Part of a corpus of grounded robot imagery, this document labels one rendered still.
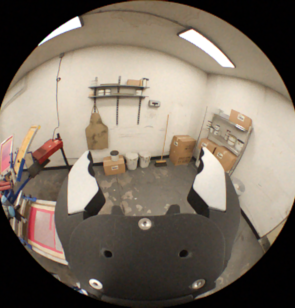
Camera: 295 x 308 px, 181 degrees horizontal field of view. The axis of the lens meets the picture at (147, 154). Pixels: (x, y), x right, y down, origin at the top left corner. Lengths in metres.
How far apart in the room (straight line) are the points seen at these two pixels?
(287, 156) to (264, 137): 0.80
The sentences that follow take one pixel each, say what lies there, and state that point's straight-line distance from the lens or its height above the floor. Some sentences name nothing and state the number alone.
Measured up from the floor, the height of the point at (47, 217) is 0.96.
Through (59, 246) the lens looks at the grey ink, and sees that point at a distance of 0.97.
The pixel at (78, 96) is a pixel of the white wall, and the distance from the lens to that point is 2.28.
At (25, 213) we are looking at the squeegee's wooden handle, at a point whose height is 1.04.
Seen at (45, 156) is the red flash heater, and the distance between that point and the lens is 1.72.
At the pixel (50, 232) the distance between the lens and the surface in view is 1.05.
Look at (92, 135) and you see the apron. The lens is 2.29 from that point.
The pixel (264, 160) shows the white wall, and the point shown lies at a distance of 2.62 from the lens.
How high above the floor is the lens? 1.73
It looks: 33 degrees down
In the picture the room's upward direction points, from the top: 8 degrees clockwise
